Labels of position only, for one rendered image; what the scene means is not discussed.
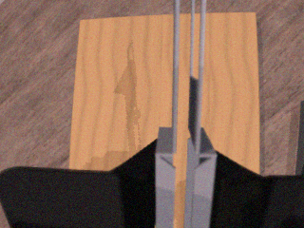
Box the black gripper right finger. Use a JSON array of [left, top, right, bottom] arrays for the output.
[[209, 150, 304, 228]]

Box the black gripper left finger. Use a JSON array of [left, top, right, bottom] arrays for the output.
[[0, 138, 158, 228]]

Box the light wooden board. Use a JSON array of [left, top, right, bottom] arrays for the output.
[[69, 11, 260, 228]]

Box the grey roasting tin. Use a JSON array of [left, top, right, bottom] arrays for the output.
[[295, 101, 304, 176]]

